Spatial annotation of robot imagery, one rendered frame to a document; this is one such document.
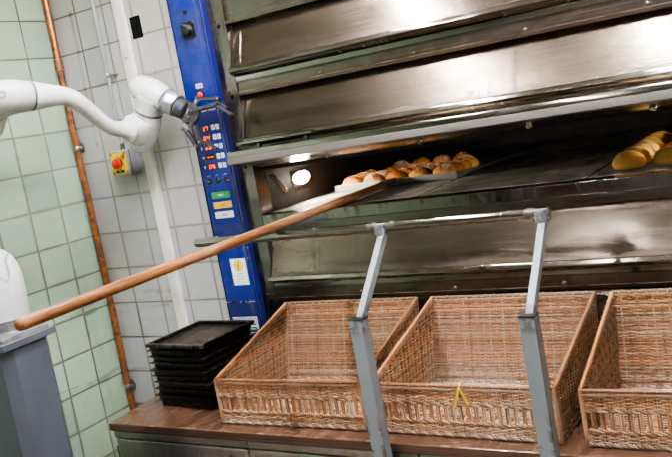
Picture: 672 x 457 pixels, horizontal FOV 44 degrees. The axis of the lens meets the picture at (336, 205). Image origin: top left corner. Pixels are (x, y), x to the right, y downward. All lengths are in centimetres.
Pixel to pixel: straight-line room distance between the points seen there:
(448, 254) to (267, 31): 102
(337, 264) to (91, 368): 126
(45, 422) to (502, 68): 180
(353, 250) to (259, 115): 60
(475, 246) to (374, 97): 59
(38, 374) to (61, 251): 90
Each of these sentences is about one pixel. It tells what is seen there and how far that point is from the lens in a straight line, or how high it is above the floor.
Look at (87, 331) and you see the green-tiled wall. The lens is 367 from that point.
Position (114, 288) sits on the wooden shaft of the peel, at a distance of 208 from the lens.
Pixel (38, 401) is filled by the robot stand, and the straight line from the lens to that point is 281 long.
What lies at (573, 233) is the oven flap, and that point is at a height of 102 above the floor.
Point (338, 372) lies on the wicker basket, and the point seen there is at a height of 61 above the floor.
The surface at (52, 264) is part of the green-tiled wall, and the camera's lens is 356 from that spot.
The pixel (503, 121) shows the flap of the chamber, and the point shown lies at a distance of 245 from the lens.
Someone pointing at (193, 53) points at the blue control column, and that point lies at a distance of 316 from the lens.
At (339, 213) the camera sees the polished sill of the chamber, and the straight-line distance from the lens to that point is 291.
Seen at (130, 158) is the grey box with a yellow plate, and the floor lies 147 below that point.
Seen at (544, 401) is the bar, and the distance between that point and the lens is 212.
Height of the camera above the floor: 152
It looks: 7 degrees down
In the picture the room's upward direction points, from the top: 10 degrees counter-clockwise
